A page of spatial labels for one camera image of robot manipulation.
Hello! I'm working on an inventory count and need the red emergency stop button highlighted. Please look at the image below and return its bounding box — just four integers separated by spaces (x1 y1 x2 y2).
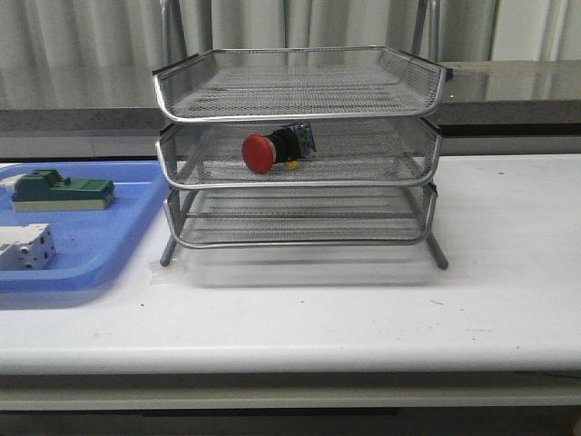
241 123 316 174

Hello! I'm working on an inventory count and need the mesh rack tray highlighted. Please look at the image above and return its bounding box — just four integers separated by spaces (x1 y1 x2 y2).
163 183 438 249
156 117 442 190
153 46 453 124

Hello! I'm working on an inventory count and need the blue plastic tray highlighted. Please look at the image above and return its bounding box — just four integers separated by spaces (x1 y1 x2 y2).
1 161 169 310

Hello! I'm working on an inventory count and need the green terminal block component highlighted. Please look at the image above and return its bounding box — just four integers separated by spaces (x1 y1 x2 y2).
1 169 116 213

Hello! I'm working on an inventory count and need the white circuit breaker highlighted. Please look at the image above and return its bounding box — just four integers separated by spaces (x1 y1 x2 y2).
1 223 56 271

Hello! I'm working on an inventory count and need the grey stone counter ledge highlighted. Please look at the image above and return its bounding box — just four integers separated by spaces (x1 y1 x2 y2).
1 60 580 162

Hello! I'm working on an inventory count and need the pale pleated curtain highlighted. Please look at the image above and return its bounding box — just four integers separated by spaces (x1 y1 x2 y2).
0 0 581 110

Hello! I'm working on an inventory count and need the grey wire rack frame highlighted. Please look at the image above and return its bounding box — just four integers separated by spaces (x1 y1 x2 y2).
153 1 452 269

